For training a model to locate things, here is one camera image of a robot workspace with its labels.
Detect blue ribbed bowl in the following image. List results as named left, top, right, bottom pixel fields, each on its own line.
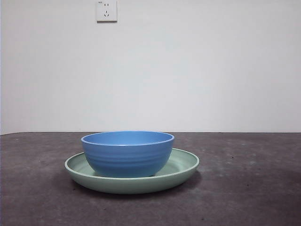
left=80, top=130, right=175, bottom=178

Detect white wall socket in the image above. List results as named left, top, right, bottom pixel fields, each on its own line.
left=96, top=0, right=118, bottom=23

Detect green round plate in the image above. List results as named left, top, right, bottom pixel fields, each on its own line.
left=64, top=147, right=200, bottom=195

